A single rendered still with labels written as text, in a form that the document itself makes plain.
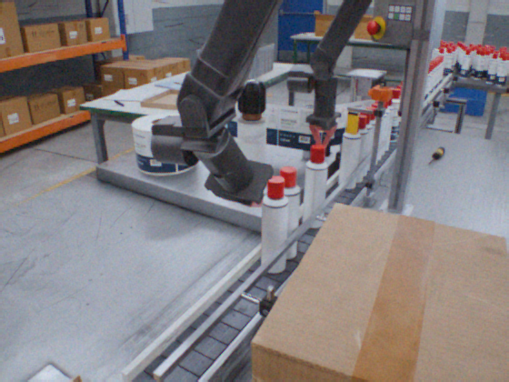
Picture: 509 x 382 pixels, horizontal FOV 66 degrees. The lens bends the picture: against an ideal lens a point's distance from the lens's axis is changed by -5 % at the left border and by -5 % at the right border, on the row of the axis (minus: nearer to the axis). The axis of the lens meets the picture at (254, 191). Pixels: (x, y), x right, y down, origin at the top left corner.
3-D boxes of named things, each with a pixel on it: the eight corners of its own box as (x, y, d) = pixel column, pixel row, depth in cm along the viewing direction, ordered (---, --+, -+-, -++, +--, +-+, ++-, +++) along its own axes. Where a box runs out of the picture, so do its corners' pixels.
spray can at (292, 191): (280, 245, 94) (283, 162, 84) (300, 252, 91) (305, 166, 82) (268, 256, 90) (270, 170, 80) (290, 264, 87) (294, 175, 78)
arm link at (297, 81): (325, 60, 94) (335, 45, 100) (280, 57, 99) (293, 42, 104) (327, 104, 103) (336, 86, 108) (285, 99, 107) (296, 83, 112)
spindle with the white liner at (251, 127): (247, 168, 133) (246, 75, 120) (271, 174, 129) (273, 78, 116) (232, 178, 126) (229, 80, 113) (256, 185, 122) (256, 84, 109)
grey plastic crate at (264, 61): (231, 67, 352) (230, 41, 343) (274, 70, 339) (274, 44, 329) (196, 80, 303) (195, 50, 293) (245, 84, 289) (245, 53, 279)
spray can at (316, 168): (307, 216, 105) (312, 141, 96) (326, 222, 103) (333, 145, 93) (298, 226, 101) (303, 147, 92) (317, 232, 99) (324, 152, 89)
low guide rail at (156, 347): (359, 154, 141) (360, 148, 140) (363, 155, 140) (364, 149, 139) (122, 379, 58) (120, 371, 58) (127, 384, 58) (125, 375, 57)
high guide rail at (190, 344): (382, 144, 135) (383, 139, 134) (385, 145, 134) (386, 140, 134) (154, 379, 53) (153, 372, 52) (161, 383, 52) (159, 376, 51)
